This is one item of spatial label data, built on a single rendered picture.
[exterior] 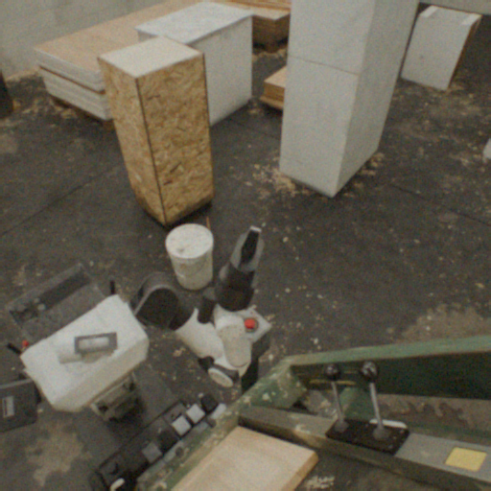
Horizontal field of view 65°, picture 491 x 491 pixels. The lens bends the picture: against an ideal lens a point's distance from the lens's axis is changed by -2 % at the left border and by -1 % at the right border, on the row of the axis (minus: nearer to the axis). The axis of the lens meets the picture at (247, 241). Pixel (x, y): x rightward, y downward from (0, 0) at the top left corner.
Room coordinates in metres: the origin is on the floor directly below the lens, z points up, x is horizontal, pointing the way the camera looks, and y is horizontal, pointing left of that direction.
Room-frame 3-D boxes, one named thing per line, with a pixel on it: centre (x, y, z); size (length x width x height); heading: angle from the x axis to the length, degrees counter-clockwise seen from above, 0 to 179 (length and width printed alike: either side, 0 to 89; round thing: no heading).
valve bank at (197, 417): (0.40, 0.27, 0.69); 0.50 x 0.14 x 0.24; 133
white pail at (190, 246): (1.71, 0.37, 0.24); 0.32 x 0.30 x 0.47; 143
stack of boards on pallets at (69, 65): (4.85, 1.10, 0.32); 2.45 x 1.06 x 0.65; 143
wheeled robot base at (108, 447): (0.73, 0.64, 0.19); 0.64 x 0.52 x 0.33; 43
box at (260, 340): (0.75, -0.01, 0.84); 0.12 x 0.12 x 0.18; 43
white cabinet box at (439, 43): (4.90, -2.32, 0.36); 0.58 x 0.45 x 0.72; 53
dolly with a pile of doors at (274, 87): (4.15, -0.50, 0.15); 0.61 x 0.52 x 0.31; 143
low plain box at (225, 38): (4.01, 0.48, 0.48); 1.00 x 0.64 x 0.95; 143
